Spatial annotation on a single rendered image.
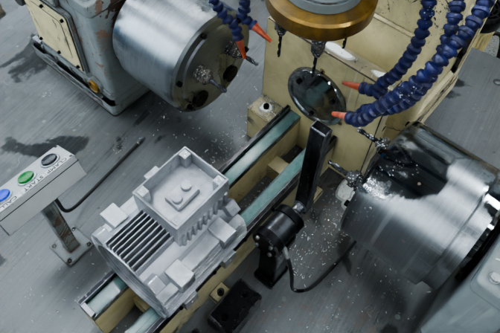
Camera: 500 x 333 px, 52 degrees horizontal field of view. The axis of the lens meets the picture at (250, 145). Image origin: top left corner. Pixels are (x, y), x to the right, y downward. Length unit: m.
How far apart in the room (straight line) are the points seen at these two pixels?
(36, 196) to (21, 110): 0.52
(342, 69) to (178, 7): 0.35
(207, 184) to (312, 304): 0.39
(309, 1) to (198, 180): 0.34
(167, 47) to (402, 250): 0.58
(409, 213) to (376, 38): 0.40
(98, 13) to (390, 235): 0.73
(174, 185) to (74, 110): 0.60
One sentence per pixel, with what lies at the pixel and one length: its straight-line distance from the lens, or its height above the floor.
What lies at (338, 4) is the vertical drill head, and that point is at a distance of 0.81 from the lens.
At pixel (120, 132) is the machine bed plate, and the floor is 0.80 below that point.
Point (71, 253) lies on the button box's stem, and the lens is 1.20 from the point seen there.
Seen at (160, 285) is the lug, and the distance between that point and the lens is 0.84.
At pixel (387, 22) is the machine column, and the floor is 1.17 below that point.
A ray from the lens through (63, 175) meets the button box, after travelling 0.99.
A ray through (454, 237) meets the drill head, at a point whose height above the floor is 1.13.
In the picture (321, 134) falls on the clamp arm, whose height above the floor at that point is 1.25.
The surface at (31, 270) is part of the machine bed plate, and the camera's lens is 1.22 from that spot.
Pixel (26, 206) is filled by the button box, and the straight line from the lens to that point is 0.98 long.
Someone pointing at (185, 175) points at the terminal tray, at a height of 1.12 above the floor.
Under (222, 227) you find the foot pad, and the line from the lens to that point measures 0.87.
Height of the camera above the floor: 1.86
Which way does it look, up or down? 55 degrees down
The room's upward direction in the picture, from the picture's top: 3 degrees clockwise
